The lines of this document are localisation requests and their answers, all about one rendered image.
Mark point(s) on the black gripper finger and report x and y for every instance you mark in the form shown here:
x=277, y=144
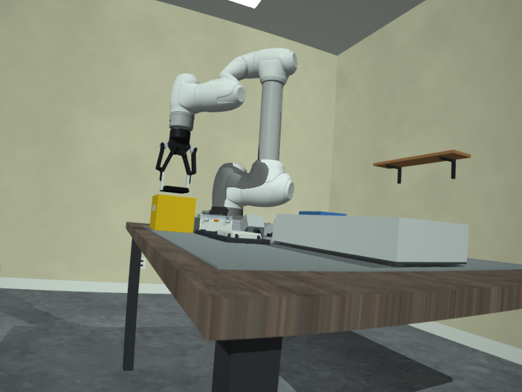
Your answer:
x=162, y=169
x=186, y=164

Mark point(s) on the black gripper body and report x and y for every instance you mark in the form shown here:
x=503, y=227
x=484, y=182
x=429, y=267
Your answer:
x=179, y=137

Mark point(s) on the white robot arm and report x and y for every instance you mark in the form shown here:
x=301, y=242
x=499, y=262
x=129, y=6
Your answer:
x=267, y=184

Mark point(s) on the black assay plate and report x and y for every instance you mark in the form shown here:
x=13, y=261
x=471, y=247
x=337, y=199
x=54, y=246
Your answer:
x=173, y=189

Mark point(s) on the yellow open-top bin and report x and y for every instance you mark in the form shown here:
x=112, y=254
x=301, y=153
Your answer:
x=172, y=213

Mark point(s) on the grey bench mat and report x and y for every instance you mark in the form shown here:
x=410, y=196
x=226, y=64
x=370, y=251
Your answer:
x=276, y=257

